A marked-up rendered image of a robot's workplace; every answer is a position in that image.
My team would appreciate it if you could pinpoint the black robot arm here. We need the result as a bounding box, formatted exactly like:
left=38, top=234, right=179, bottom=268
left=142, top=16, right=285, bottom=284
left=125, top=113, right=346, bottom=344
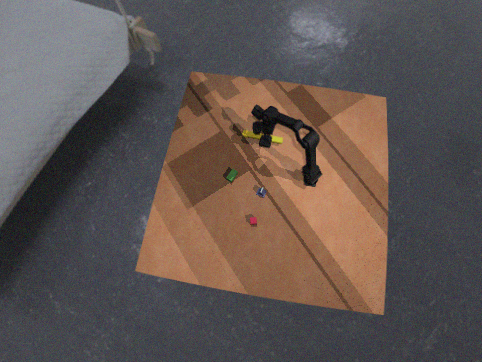
left=251, top=105, right=323, bottom=187

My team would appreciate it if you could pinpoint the yellow bar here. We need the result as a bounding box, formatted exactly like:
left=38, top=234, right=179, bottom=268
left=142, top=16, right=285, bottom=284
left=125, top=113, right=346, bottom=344
left=242, top=130, right=283, bottom=144

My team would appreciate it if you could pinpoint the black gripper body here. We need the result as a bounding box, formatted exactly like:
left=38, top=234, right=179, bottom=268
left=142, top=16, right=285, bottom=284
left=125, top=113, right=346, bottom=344
left=259, top=125, right=274, bottom=148

